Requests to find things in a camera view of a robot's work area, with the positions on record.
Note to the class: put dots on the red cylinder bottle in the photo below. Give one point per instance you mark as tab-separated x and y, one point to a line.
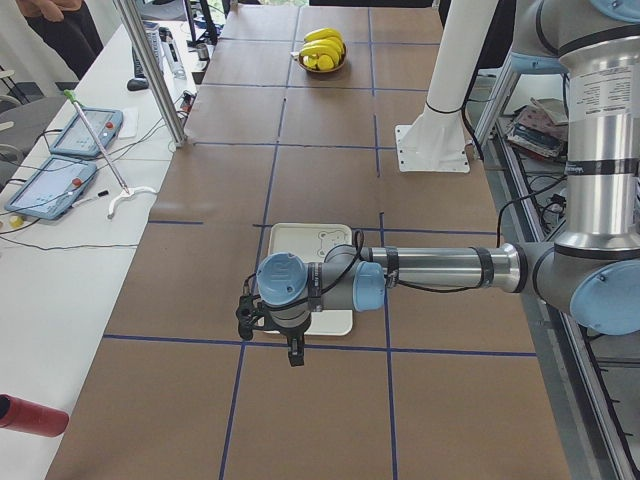
27	417

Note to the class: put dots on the white rectangular bear plate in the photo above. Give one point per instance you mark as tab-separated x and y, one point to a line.
325	240

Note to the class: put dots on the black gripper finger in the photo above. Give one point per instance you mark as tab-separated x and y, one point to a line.
296	358

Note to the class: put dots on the stack of books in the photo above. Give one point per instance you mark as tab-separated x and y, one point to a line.
540	128

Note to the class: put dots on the yellow banana in basket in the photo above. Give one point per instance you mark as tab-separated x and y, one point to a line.
311	62

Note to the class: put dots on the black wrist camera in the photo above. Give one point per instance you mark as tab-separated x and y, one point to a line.
250	316

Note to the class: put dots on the yellow banana moved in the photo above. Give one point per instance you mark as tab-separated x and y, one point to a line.
322	33
333	47

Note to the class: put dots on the aluminium side table frame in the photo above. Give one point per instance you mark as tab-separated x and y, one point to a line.
592	379

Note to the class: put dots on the small yellow tape roll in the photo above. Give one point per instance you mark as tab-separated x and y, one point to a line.
16	221

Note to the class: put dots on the yellow lemon in basket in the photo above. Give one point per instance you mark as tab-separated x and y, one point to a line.
325	63

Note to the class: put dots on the black computer mouse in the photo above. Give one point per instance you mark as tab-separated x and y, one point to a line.
137	84

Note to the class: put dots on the blue teach pendant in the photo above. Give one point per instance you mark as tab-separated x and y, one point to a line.
75	139
51	190

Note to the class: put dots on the white paper sheet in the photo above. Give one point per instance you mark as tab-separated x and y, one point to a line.
129	126

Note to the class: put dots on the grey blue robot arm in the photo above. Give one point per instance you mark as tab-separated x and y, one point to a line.
590	271

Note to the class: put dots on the metal cup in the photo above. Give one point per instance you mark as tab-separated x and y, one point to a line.
202	52

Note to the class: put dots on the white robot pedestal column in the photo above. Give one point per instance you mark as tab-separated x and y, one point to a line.
435	141

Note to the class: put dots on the lower blue teach pendant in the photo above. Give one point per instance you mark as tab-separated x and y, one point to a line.
51	190

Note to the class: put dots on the aluminium frame post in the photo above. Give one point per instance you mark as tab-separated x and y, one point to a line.
137	34

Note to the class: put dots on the seated person brown shirt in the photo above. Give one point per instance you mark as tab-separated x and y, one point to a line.
67	27

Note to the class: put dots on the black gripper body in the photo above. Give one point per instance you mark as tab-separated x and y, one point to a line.
291	332

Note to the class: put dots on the upper blue teach pendant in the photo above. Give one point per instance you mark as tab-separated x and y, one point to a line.
75	139

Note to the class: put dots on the brown woven fruit basket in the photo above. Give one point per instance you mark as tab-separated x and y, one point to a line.
298	59

